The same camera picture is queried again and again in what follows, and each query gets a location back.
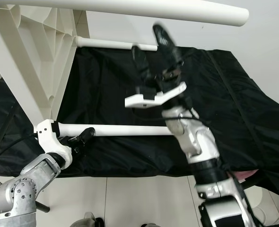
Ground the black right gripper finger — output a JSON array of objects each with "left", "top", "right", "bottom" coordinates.
[
  {"left": 131, "top": 44, "right": 153, "bottom": 88},
  {"left": 152, "top": 23, "right": 185, "bottom": 72}
]

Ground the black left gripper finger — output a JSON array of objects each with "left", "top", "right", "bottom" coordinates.
[{"left": 71, "top": 126, "right": 96, "bottom": 143}]

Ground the white plastic table leg tube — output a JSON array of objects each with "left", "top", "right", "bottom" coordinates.
[
  {"left": 0, "top": 0, "right": 250, "bottom": 28},
  {"left": 56, "top": 123, "right": 176, "bottom": 137},
  {"left": 75, "top": 36, "right": 159, "bottom": 52}
]

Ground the white plastic children table top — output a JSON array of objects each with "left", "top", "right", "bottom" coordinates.
[{"left": 0, "top": 0, "right": 88, "bottom": 131}]

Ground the black tablecloth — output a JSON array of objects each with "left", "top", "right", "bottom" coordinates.
[{"left": 0, "top": 45, "right": 279, "bottom": 195}]

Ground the pink flat board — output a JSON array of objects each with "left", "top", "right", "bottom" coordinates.
[{"left": 234, "top": 169, "right": 261, "bottom": 183}]

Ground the white round stand base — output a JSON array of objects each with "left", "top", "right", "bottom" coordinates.
[{"left": 250, "top": 186, "right": 273, "bottom": 211}]

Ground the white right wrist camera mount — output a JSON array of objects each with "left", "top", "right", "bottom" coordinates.
[{"left": 124, "top": 81, "right": 188, "bottom": 109}]

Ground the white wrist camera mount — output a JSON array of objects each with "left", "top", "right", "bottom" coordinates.
[
  {"left": 34, "top": 119, "right": 73, "bottom": 169},
  {"left": 124, "top": 81, "right": 188, "bottom": 109}
]

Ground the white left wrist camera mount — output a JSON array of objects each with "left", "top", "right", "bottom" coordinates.
[{"left": 34, "top": 119, "right": 73, "bottom": 169}]

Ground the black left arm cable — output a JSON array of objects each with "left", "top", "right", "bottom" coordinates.
[{"left": 0, "top": 132, "right": 41, "bottom": 166}]

